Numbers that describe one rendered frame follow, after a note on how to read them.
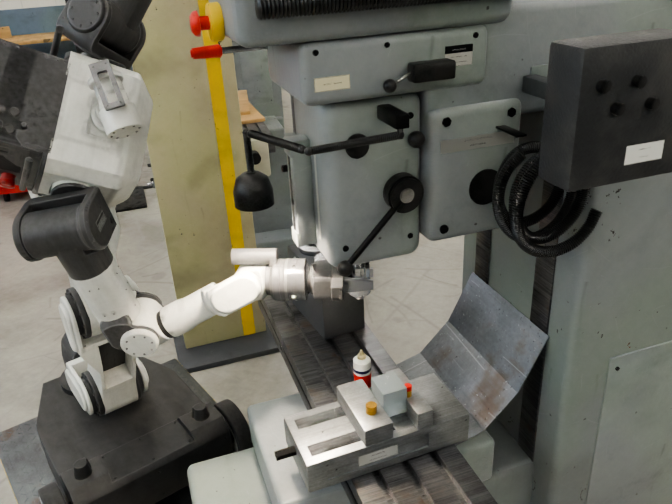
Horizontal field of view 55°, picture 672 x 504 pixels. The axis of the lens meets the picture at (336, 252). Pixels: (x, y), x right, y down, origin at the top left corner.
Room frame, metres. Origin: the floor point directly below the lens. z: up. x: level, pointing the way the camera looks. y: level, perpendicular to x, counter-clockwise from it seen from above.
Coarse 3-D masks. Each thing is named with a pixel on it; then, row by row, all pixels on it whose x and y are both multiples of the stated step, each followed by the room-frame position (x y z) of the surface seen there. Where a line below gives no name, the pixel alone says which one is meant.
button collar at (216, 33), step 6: (210, 6) 1.08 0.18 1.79; (216, 6) 1.08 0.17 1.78; (210, 12) 1.07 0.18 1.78; (216, 12) 1.07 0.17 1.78; (210, 18) 1.07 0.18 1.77; (216, 18) 1.07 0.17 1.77; (222, 18) 1.08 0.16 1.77; (210, 24) 1.08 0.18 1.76; (216, 24) 1.07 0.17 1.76; (222, 24) 1.07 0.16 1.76; (210, 30) 1.09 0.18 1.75; (216, 30) 1.07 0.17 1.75; (222, 30) 1.07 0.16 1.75; (210, 36) 1.10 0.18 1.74; (216, 36) 1.08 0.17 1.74; (222, 36) 1.08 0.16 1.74
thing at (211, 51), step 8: (192, 48) 1.18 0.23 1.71; (200, 48) 1.18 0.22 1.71; (208, 48) 1.19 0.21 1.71; (216, 48) 1.19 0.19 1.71; (224, 48) 1.20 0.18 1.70; (232, 48) 1.20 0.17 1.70; (240, 48) 1.20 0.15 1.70; (248, 48) 1.21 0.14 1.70; (256, 48) 1.21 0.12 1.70; (264, 48) 1.22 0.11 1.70; (192, 56) 1.18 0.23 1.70; (200, 56) 1.18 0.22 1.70; (208, 56) 1.18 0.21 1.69; (216, 56) 1.19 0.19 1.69
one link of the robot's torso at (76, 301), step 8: (112, 208) 1.50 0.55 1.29; (112, 240) 1.48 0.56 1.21; (112, 248) 1.47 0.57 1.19; (72, 288) 1.47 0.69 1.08; (72, 296) 1.45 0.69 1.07; (80, 296) 1.44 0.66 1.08; (72, 304) 1.43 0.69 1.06; (80, 304) 1.42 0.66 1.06; (80, 312) 1.41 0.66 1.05; (88, 312) 1.42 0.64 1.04; (80, 320) 1.41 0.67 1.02; (88, 320) 1.41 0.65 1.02; (96, 320) 1.42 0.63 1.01; (80, 328) 1.41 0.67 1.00; (88, 328) 1.41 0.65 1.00; (96, 328) 1.42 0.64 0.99; (88, 336) 1.42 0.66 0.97
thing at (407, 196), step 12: (396, 180) 1.06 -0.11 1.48; (408, 180) 1.06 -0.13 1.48; (384, 192) 1.07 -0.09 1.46; (396, 192) 1.05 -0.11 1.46; (408, 192) 1.06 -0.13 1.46; (420, 192) 1.07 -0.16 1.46; (396, 204) 1.05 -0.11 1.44; (408, 204) 1.06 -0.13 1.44; (384, 216) 1.05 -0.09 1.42; (372, 240) 1.04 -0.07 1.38; (360, 252) 1.03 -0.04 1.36; (348, 264) 1.02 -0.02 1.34
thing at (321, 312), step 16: (288, 256) 1.59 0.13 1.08; (304, 256) 1.52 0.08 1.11; (320, 256) 1.49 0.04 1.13; (304, 304) 1.51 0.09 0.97; (320, 304) 1.40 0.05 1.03; (336, 304) 1.41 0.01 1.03; (352, 304) 1.43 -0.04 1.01; (320, 320) 1.41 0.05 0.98; (336, 320) 1.41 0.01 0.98; (352, 320) 1.43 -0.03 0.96; (336, 336) 1.41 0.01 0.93
